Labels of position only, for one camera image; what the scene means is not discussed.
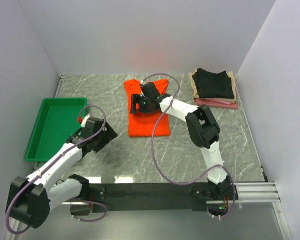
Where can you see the green plastic tray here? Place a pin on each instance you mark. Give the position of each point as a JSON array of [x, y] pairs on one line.
[[56, 121]]

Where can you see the black folded t-shirt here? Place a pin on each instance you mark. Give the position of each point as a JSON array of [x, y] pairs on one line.
[[213, 85]]

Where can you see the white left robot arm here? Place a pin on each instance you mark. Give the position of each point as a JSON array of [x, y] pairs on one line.
[[31, 199]]

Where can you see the aluminium frame rail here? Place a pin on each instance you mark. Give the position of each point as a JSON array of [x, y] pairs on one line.
[[248, 193]]

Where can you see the orange t-shirt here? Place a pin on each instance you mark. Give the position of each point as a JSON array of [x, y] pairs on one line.
[[142, 124]]

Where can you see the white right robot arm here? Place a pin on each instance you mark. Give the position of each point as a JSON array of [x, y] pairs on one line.
[[203, 130]]

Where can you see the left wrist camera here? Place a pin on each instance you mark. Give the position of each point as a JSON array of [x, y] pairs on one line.
[[82, 120]]

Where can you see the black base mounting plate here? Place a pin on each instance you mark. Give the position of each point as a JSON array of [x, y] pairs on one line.
[[157, 196]]

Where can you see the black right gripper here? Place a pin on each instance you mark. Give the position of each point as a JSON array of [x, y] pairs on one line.
[[137, 99]]

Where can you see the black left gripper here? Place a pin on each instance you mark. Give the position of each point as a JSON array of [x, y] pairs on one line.
[[108, 134]]

